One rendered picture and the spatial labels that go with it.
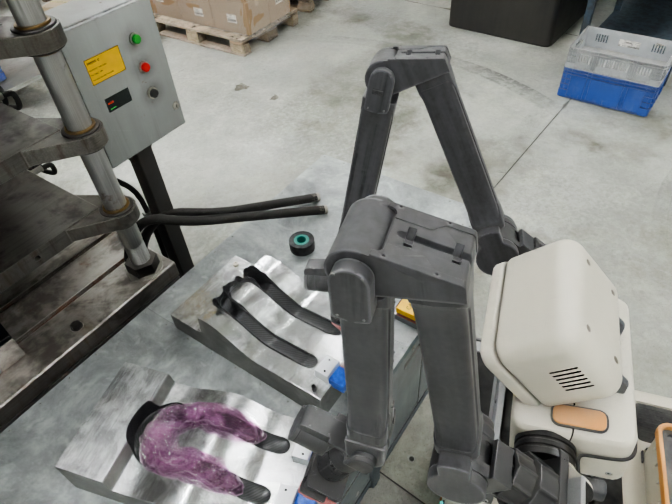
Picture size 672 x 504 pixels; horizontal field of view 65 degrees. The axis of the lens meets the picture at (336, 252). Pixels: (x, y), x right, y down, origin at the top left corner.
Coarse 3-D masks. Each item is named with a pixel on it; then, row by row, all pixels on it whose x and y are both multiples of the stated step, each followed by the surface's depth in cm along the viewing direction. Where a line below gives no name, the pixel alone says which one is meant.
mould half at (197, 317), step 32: (256, 288) 136; (288, 288) 139; (192, 320) 139; (224, 320) 130; (288, 320) 134; (224, 352) 135; (256, 352) 128; (320, 352) 126; (288, 384) 122; (320, 384) 120
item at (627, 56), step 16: (592, 32) 371; (608, 32) 365; (624, 32) 360; (576, 48) 347; (592, 48) 375; (608, 48) 371; (624, 48) 365; (640, 48) 359; (576, 64) 354; (592, 64) 348; (608, 64) 343; (624, 64) 337; (640, 64) 331; (656, 64) 325; (640, 80) 337; (656, 80) 332
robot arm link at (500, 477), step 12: (492, 444) 70; (504, 444) 70; (432, 456) 71; (480, 456) 68; (492, 456) 69; (504, 456) 69; (480, 468) 67; (492, 468) 68; (504, 468) 68; (492, 480) 67; (504, 480) 67; (492, 492) 70
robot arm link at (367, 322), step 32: (352, 288) 46; (352, 320) 50; (384, 320) 53; (352, 352) 59; (384, 352) 58; (352, 384) 64; (384, 384) 62; (352, 416) 69; (384, 416) 67; (352, 448) 74; (384, 448) 71
